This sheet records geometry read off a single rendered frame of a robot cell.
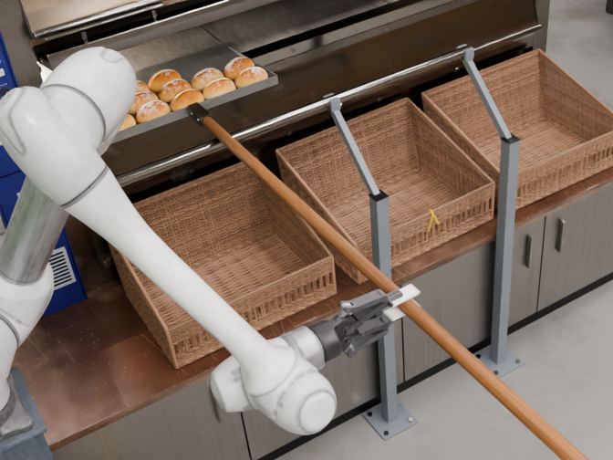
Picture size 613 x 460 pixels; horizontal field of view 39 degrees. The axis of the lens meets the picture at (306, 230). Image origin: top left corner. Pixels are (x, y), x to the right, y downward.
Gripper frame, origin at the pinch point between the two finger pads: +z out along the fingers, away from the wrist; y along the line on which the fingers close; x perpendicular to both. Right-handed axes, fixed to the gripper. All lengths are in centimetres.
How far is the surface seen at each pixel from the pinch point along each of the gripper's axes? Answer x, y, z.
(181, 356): -71, 58, -26
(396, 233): -70, 48, 48
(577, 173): -69, 57, 125
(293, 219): -94, 46, 25
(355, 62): -120, 15, 69
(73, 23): -116, -27, -22
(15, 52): -121, -22, -38
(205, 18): -106, -22, 12
